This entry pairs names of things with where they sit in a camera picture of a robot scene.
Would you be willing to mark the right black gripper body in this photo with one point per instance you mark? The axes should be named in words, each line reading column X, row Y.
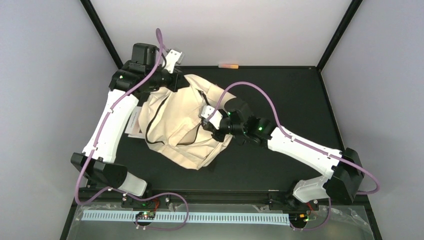
column 219, row 138

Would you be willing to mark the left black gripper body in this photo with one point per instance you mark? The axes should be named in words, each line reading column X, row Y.
column 171, row 85

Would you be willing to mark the beige canvas backpack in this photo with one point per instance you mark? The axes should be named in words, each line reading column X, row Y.
column 172, row 127

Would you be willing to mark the orange highlighter pen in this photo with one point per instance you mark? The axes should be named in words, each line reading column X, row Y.
column 228, row 66

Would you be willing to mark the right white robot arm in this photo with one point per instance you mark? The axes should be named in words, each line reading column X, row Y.
column 339, row 178

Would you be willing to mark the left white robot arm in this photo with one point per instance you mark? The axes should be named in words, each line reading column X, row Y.
column 143, row 73

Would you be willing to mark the white coffee cover book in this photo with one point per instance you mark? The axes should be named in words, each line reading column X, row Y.
column 133, row 129

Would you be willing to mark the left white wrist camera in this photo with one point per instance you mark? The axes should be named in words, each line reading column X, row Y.
column 174, row 57

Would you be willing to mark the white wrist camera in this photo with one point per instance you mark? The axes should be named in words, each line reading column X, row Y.
column 174, row 57
column 210, row 115

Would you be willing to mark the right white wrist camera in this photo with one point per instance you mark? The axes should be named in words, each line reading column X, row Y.
column 210, row 115

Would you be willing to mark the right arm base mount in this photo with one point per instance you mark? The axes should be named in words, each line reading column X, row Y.
column 287, row 202

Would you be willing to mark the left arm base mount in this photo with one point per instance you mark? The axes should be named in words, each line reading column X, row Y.
column 149, row 201

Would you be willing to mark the black frame post left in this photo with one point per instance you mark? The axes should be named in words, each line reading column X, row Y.
column 102, row 32

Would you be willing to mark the black frame post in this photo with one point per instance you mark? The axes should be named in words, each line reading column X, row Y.
column 339, row 32
column 102, row 32

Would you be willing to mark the light blue slotted cable duct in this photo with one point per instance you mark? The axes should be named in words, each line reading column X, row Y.
column 280, row 219

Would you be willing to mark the black frame post right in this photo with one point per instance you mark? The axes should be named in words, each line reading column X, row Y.
column 339, row 32

